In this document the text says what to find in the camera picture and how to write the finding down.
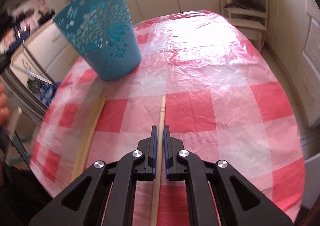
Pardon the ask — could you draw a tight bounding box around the wooden chopstick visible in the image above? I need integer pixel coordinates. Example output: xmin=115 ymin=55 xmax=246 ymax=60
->
xmin=150 ymin=96 xmax=166 ymax=226
xmin=71 ymin=96 xmax=106 ymax=180

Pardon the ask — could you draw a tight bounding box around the teal perforated plastic basket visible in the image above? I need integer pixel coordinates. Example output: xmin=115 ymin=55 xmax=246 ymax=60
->
xmin=54 ymin=0 xmax=142 ymax=81

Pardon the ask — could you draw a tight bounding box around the operator's hand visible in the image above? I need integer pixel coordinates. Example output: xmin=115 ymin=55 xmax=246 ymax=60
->
xmin=0 ymin=83 xmax=10 ymax=125

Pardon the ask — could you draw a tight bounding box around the pink checkered tablecloth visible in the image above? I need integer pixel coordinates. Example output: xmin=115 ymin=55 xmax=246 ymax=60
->
xmin=30 ymin=11 xmax=304 ymax=220

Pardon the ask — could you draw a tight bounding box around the blue and white bag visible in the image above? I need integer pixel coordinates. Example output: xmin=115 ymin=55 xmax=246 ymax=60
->
xmin=27 ymin=78 xmax=57 ymax=107

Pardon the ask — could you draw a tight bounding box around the white tiered storage cart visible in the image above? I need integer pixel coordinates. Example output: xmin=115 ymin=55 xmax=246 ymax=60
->
xmin=216 ymin=0 xmax=270 ymax=53

